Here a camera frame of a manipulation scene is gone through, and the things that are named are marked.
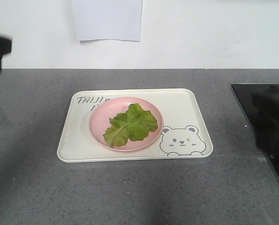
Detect green lettuce leaves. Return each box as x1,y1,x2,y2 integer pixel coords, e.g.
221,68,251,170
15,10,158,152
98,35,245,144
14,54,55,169
103,103,158,147

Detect cream bear print tray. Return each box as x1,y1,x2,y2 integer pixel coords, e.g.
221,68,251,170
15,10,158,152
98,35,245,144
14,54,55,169
57,89,213,163

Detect pink round plate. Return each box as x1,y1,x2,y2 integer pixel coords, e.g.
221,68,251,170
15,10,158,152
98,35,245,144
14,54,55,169
89,97,164,152

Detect black induction cooktop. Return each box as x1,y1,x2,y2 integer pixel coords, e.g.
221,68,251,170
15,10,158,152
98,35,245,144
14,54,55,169
231,83,279,182

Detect white paper on wall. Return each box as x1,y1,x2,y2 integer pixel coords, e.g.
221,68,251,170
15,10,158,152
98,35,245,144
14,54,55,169
71,0,143,41

